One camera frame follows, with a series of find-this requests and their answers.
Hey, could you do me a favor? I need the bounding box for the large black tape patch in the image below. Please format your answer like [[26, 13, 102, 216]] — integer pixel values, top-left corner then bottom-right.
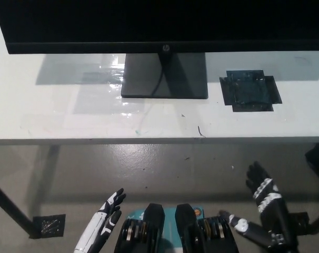
[[218, 69, 283, 113]]

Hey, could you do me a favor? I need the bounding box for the black teal robot body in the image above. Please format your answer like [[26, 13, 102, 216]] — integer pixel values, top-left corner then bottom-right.
[[114, 202, 241, 253]]

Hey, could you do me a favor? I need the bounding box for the black table leg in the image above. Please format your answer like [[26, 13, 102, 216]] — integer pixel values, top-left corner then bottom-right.
[[0, 178, 36, 237]]

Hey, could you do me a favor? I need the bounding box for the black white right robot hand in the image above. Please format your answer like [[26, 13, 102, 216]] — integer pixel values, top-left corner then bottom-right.
[[218, 161, 300, 249]]

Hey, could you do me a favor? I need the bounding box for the clear plastic tape sheet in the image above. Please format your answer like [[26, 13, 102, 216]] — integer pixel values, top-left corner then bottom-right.
[[74, 54, 147, 115]]

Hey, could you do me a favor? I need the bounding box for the black HP computer monitor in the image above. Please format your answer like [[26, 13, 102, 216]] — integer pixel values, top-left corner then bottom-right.
[[0, 0, 319, 100]]

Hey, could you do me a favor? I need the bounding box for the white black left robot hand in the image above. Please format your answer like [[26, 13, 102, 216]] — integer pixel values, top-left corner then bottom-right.
[[73, 187, 127, 253]]

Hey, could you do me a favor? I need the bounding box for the black box-shaped object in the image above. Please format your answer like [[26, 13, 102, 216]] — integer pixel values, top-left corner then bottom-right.
[[304, 143, 319, 182]]

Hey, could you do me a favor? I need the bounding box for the small black tape patch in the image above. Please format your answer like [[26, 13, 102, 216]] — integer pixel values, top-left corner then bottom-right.
[[288, 211, 310, 235], [29, 213, 66, 239]]

